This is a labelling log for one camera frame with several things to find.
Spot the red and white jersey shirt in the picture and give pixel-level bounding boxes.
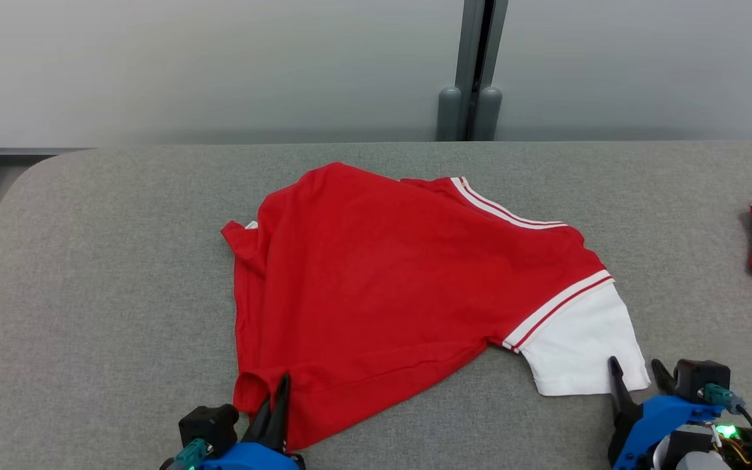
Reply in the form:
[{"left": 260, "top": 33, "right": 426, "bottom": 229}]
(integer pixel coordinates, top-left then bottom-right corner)
[{"left": 221, "top": 161, "right": 651, "bottom": 452}]

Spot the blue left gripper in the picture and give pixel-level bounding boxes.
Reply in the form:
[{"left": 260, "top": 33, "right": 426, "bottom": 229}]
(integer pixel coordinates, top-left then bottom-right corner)
[{"left": 161, "top": 373, "right": 307, "bottom": 470}]

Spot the grey partition post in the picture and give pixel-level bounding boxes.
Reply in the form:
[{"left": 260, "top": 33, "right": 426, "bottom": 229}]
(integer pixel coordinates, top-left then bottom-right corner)
[{"left": 437, "top": 0, "right": 509, "bottom": 142}]

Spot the teal right camera connector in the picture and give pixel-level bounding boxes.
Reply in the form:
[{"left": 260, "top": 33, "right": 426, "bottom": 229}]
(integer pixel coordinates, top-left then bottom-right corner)
[{"left": 702, "top": 384, "right": 745, "bottom": 413}]

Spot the teal left camera connector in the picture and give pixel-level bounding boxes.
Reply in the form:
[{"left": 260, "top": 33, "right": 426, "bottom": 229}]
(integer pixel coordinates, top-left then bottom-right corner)
[{"left": 174, "top": 439, "right": 213, "bottom": 470}]

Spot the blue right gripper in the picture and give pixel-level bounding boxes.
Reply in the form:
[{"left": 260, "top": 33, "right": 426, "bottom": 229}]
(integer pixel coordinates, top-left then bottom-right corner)
[{"left": 607, "top": 356, "right": 752, "bottom": 470}]

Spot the grey fabric covered platform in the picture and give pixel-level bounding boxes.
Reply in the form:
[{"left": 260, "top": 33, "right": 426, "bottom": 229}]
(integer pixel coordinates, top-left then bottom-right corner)
[{"left": 0, "top": 140, "right": 752, "bottom": 470}]

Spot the teal camera connector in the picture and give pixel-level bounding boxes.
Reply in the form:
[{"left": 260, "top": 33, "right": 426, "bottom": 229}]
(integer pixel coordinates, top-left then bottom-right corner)
[
  {"left": 174, "top": 439, "right": 213, "bottom": 470},
  {"left": 702, "top": 384, "right": 745, "bottom": 413}
]

